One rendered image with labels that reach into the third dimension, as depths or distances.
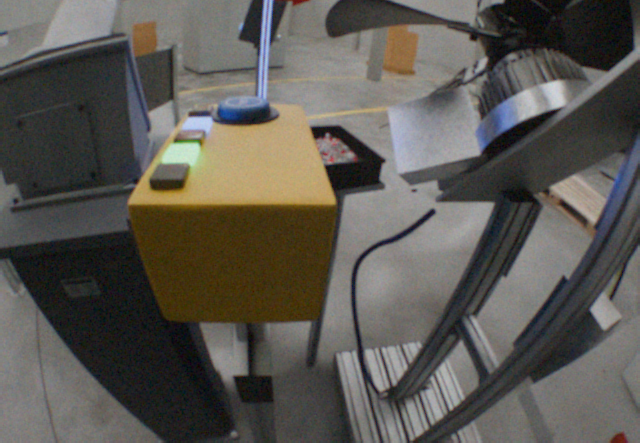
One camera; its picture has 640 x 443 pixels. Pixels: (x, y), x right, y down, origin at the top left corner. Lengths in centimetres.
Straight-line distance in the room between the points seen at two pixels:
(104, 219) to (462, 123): 53
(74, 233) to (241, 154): 28
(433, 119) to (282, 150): 39
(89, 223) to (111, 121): 13
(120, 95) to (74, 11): 19
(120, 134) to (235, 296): 30
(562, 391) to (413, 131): 46
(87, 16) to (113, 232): 32
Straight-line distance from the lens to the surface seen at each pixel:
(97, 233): 40
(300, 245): 15
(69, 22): 52
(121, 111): 42
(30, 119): 46
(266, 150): 19
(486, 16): 64
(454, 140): 52
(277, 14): 106
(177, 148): 18
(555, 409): 42
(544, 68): 51
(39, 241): 44
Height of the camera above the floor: 115
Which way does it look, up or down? 33 degrees down
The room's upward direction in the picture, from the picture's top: 7 degrees clockwise
